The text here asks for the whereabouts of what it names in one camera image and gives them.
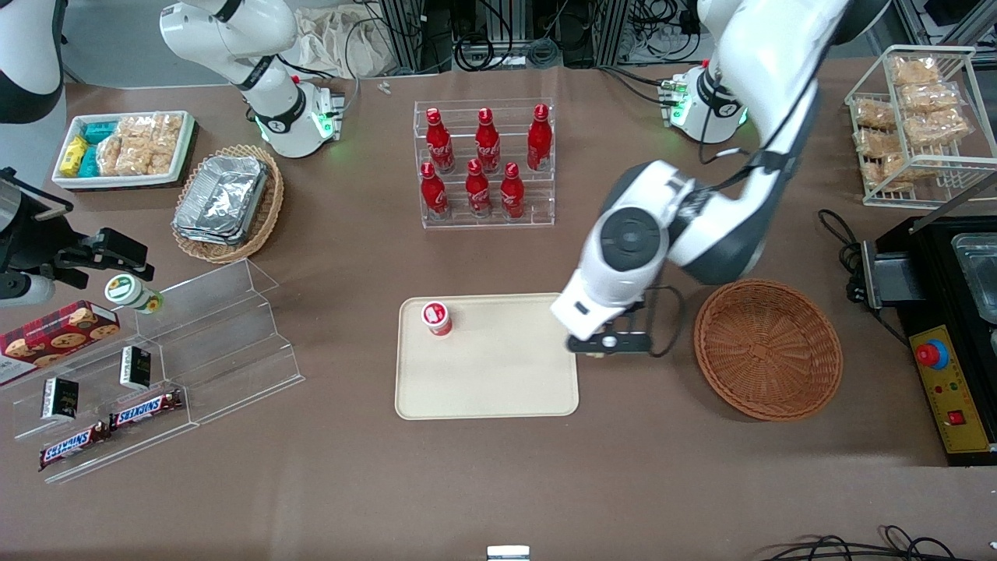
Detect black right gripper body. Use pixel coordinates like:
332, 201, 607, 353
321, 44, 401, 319
0, 168, 79, 306

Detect beige plastic tray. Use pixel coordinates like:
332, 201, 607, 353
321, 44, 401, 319
394, 292, 580, 421

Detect round brown wicker basket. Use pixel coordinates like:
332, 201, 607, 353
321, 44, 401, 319
693, 278, 844, 422

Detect oval wicker basket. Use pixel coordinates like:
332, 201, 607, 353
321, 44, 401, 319
171, 143, 286, 265

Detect green lidded cup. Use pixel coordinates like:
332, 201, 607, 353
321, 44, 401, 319
104, 273, 165, 316

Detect white rectangular bin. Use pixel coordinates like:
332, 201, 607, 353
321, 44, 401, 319
51, 110, 196, 191

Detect rice cracker pack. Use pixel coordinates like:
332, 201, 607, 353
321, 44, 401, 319
97, 134, 127, 178
117, 116, 154, 177
148, 114, 185, 176

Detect yellow snack packet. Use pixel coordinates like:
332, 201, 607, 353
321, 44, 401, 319
60, 136, 90, 175

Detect small black box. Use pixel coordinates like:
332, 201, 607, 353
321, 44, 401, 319
40, 377, 80, 423
118, 346, 153, 391

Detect red cookie box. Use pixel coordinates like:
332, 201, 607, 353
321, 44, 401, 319
0, 299, 122, 387

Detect stack of foil containers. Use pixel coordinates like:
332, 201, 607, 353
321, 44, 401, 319
172, 155, 270, 247

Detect clear acrylic stepped display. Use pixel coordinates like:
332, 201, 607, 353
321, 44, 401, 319
0, 258, 306, 485

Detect snickers bar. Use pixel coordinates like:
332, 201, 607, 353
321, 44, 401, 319
108, 389, 185, 431
38, 421, 111, 472

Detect red cola bottle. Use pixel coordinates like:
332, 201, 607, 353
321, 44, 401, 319
425, 107, 456, 175
527, 103, 553, 172
499, 161, 527, 221
420, 161, 450, 221
465, 158, 493, 219
474, 108, 502, 174

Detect clear acrylic bottle rack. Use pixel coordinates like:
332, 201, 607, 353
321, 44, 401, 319
413, 98, 556, 230

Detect red lidded cup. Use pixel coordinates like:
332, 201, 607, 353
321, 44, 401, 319
421, 300, 454, 338

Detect white cloth bag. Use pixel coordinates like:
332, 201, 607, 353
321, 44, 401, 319
294, 2, 393, 79

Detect fried snack pack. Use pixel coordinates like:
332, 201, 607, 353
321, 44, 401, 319
879, 152, 937, 191
899, 81, 960, 115
854, 97, 898, 130
856, 128, 906, 158
890, 55, 941, 86
902, 108, 972, 146

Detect black sealing machine yellow panel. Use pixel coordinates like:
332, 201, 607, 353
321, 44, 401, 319
859, 168, 997, 468

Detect aluminium foil container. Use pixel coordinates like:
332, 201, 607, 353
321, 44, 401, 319
951, 233, 997, 322

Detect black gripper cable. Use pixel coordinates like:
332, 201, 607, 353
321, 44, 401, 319
643, 284, 688, 358

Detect black machine power cable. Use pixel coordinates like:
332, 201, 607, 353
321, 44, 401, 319
817, 208, 914, 348

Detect black arm base cable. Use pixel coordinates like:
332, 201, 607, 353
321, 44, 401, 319
596, 65, 675, 107

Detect aluminium frame with cables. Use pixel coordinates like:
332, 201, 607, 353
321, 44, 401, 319
377, 0, 706, 72

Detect black floor cables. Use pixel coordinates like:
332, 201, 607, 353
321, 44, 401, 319
759, 524, 997, 561

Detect white wire rack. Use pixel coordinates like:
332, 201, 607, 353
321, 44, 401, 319
844, 44, 997, 209

